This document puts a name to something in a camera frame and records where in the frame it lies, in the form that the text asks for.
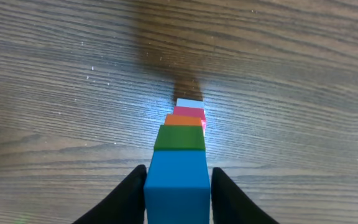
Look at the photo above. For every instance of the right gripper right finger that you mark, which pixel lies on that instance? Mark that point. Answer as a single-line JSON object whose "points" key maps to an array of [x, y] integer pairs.
{"points": [[232, 205]]}

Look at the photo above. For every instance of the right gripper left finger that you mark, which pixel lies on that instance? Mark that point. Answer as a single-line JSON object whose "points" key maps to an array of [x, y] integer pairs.
{"points": [[123, 202]]}

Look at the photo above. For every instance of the blue cube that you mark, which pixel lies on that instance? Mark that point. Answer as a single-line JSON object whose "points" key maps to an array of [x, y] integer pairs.
{"points": [[177, 186]]}

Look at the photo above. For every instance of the green cube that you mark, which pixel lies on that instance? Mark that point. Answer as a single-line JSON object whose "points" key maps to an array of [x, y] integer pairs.
{"points": [[179, 138]]}

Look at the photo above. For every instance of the orange cube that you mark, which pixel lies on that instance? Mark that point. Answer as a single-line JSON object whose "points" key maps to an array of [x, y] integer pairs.
{"points": [[182, 120]]}

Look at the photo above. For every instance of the pink cube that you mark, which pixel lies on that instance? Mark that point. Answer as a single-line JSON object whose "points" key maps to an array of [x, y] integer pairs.
{"points": [[188, 111]]}

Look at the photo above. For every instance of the white cube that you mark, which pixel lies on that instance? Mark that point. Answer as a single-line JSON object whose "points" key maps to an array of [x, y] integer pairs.
{"points": [[190, 103]]}

